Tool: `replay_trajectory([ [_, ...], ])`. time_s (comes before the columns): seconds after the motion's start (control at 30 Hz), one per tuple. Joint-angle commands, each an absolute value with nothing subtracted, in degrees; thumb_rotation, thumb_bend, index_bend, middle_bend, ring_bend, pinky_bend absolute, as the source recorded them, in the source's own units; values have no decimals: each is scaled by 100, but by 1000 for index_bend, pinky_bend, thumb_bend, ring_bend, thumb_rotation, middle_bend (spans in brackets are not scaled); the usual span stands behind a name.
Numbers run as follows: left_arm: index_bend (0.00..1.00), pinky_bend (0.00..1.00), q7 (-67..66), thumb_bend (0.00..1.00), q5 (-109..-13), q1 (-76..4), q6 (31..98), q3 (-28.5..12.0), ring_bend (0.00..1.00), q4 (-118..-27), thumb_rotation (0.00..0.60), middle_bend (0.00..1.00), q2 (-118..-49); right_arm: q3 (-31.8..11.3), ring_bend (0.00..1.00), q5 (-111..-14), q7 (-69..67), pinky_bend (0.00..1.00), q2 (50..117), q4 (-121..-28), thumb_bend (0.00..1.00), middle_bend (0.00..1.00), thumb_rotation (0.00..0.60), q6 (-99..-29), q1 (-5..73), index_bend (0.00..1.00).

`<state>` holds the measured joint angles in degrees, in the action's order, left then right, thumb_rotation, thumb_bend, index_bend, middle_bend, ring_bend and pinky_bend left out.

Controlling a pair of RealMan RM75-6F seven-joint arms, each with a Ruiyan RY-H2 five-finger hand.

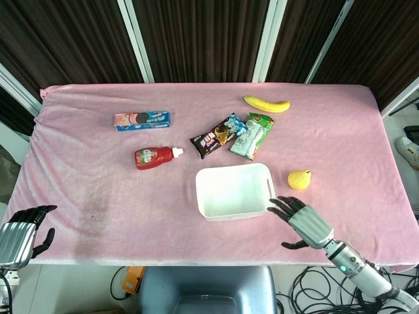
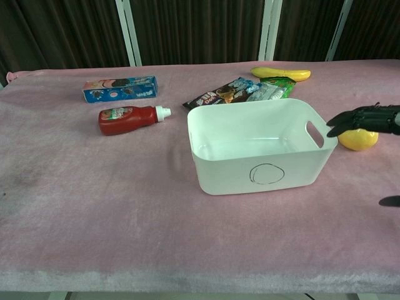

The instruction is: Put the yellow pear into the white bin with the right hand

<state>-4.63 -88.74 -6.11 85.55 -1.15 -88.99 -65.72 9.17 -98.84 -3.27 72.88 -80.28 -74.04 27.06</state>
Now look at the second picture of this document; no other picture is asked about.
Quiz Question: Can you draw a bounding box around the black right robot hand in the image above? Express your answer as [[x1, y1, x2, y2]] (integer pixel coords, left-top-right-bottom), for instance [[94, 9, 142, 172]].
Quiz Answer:
[[326, 101, 400, 208]]

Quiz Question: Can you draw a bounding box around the yellow lemon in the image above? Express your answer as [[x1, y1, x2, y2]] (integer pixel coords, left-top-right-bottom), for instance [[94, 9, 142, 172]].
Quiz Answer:
[[337, 128, 379, 152]]

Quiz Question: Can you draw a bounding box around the green snack packet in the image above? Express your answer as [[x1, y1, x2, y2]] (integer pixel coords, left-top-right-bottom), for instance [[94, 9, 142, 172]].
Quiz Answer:
[[258, 77, 296, 100]]

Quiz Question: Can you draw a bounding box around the yellow banana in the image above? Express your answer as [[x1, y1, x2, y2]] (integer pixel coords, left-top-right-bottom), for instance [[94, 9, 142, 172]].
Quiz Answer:
[[251, 66, 312, 83]]

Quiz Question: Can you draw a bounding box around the white plastic basket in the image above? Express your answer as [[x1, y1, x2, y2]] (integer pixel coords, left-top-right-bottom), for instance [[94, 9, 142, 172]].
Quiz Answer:
[[186, 97, 339, 197]]

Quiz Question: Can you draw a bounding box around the dark ice cream wrapper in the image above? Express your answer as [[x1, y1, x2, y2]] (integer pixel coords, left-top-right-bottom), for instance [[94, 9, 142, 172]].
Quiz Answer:
[[182, 77, 263, 113]]

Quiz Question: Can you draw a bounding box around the dark pleated curtain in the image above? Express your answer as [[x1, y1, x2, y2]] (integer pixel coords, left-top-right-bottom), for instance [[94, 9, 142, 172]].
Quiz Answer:
[[0, 0, 400, 86]]

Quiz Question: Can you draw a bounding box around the red ketchup bottle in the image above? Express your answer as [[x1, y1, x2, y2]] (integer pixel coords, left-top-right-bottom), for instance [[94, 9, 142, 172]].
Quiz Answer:
[[98, 105, 173, 136]]

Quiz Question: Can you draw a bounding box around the blue cookie box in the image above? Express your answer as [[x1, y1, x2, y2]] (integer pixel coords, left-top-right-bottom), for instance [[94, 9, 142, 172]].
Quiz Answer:
[[82, 75, 159, 104]]

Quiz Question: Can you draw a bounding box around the pink fleece table cloth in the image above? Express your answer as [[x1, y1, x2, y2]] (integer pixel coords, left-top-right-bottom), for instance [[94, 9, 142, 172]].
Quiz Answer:
[[0, 57, 400, 294]]

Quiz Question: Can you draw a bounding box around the white screen frame post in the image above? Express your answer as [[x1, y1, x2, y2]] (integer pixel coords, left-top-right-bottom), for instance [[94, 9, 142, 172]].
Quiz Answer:
[[114, 0, 143, 67], [257, 0, 283, 61], [325, 0, 355, 62]]

